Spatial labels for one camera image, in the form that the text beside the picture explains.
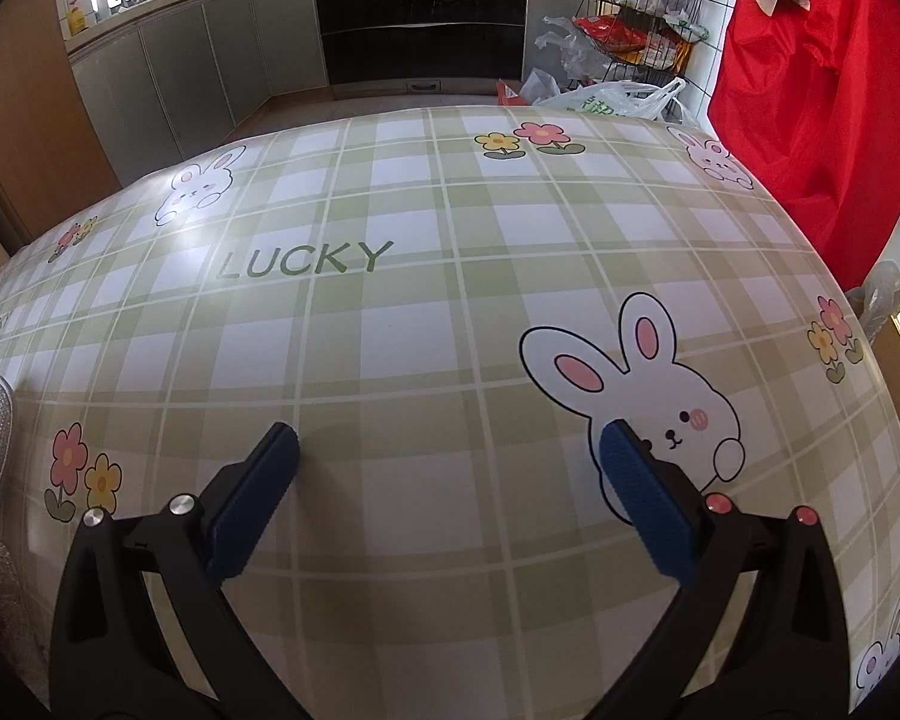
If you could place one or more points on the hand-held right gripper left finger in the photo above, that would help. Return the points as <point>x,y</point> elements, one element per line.
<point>251,495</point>

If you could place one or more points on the grey lower kitchen cabinets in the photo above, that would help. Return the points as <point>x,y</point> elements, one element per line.
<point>195,52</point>

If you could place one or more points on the small red bag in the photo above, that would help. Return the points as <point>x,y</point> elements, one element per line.
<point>511,94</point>

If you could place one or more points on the white green print plastic bag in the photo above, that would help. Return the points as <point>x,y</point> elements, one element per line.
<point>607,99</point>

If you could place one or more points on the red apron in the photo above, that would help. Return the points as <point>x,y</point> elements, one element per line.
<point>817,90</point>

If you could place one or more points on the clear crumpled plastic bag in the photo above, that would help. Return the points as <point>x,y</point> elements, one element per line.
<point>570,49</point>

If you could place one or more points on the brown cardboard box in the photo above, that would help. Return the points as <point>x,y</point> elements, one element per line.
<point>896,367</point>

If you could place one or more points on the white soap bottle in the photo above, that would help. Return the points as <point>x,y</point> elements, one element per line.
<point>102,1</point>

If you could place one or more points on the large clear plastic bag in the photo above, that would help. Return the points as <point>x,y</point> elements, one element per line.
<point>881,292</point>

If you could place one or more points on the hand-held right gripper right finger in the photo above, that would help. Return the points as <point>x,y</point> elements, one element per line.
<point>645,499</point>

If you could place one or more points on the yellow soap bottle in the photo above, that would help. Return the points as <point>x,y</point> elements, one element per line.
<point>78,19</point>

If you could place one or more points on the black built-in oven stove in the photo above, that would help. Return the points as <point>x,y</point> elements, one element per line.
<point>420,15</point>

